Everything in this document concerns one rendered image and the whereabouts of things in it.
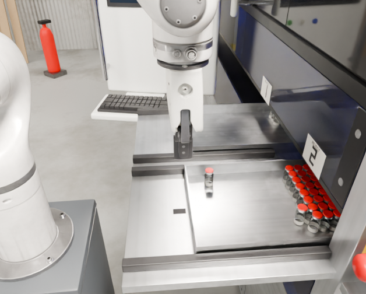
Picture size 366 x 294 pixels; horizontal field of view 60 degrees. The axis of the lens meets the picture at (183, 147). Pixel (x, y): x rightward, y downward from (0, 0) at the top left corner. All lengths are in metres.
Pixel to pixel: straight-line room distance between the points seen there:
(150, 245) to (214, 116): 0.58
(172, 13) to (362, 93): 0.35
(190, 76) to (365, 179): 0.32
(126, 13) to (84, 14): 3.66
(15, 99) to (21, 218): 0.21
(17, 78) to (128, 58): 0.90
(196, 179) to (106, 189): 1.41
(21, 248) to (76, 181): 1.63
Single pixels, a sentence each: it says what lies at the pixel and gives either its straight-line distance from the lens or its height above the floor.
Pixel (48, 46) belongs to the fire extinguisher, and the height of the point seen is 0.36.
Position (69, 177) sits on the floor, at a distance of 2.35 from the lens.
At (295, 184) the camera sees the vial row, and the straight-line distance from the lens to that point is 0.79.
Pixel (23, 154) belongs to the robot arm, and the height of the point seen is 1.09.
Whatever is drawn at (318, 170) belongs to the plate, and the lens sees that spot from 0.70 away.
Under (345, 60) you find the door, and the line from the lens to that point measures 0.64.
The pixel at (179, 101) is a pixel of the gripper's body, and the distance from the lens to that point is 0.44.
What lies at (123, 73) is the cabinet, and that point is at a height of 0.89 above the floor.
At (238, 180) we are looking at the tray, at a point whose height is 0.88.
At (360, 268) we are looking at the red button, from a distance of 0.56.
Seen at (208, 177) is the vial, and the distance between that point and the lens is 0.78.
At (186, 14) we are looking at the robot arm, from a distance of 0.34.
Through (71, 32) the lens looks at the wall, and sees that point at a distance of 5.13.
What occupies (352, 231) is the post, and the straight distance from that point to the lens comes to 0.62.
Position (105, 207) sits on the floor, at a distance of 2.06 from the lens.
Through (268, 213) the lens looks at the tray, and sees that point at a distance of 0.76.
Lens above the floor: 1.40
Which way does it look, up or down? 34 degrees down
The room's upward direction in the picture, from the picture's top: straight up
